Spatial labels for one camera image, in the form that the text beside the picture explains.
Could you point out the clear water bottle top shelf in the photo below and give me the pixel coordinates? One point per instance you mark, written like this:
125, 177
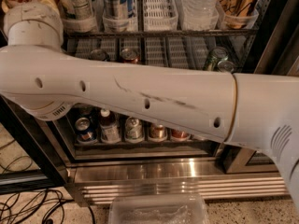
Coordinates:
199, 0

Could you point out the front green can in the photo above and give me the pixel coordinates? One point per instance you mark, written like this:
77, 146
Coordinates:
226, 66

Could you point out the silver blue can top shelf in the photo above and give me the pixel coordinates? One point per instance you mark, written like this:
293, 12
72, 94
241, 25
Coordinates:
119, 9

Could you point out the rear dark pepsi can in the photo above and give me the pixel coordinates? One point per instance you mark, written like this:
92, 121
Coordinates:
99, 55

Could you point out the glass fridge door right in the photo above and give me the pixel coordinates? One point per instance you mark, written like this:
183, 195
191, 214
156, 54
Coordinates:
274, 41

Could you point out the bottom shelf red can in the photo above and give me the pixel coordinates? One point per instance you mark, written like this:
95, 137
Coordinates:
179, 135

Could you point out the bottom shelf orange can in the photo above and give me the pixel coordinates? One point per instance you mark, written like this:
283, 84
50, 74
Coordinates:
157, 131

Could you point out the empty white tray middle left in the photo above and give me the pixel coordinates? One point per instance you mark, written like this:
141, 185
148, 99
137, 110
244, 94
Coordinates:
155, 52

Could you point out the empty white tray middle right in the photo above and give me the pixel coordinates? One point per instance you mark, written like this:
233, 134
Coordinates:
179, 55

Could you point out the rear green can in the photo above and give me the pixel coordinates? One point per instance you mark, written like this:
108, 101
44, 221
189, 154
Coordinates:
215, 56

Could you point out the green white can top shelf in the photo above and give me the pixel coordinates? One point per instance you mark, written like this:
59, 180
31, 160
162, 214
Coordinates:
76, 9

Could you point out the bottom shelf pepsi can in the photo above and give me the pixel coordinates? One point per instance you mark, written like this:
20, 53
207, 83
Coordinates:
85, 130

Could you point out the rear red coke can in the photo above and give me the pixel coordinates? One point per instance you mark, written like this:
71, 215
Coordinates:
129, 56

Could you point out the empty white shelf tray top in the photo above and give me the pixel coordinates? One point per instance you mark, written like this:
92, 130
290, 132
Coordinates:
160, 15

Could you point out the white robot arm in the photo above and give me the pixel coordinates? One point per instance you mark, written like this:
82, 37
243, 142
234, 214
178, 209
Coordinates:
43, 80

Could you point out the bottom shelf dark juice bottle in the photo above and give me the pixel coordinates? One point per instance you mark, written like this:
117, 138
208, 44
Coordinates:
109, 126

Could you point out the bottom shelf white can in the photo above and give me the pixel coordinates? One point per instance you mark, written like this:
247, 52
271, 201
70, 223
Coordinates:
133, 128

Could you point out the clear plastic bin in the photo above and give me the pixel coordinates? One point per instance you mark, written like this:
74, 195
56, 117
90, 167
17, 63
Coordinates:
159, 209

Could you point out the stainless steel fridge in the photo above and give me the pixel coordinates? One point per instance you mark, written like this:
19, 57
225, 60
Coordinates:
96, 172

